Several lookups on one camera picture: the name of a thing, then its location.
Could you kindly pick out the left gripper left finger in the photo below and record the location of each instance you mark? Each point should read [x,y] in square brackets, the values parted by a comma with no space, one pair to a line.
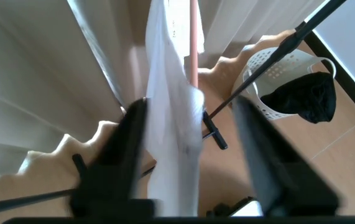
[112,186]

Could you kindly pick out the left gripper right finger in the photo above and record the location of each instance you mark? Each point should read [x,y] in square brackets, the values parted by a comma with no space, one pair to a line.
[289,186]

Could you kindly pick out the white printed shirt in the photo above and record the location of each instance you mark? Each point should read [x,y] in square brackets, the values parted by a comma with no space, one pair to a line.
[171,124]

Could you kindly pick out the black garment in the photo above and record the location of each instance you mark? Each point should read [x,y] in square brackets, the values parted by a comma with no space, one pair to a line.
[307,96]

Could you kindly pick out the pink clothes hanger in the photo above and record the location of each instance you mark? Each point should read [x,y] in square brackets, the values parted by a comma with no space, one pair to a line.
[194,46]

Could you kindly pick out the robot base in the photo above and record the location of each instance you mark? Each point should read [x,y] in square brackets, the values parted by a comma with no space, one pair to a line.
[245,210]

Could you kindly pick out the white laundry basket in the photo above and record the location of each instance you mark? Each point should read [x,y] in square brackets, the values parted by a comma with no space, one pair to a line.
[289,67]

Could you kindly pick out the black clothes rack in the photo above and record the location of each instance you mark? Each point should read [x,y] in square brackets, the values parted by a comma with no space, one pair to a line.
[289,43]

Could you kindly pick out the beige curtain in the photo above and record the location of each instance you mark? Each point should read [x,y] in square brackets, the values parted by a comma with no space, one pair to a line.
[40,62]

